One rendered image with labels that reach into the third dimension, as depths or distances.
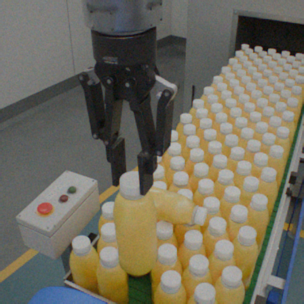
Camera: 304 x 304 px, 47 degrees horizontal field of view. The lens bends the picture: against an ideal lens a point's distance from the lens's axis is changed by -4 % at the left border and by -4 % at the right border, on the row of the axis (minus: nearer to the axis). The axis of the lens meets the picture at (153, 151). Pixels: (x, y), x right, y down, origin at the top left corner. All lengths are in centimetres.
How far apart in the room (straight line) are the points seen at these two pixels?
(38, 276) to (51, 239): 133
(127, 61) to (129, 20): 5
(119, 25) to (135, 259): 38
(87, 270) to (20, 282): 137
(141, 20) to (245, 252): 60
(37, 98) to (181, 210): 313
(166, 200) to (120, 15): 50
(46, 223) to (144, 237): 33
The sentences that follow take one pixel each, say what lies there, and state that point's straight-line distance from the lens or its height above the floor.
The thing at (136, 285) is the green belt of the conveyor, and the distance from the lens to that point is 96.
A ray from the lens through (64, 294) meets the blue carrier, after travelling 56.
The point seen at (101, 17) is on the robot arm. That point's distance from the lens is 39.
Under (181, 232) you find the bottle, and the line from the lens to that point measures 87.
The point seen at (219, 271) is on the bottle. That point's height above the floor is 104.
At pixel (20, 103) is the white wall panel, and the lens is 369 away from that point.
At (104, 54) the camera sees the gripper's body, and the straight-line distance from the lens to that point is 41.
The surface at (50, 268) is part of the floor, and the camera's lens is 219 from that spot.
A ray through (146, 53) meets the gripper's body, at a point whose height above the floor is 155.
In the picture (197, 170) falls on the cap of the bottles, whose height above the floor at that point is 109.
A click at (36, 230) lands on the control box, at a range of 86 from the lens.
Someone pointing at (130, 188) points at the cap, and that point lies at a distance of 52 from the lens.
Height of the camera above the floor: 169
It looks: 35 degrees down
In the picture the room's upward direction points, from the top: straight up
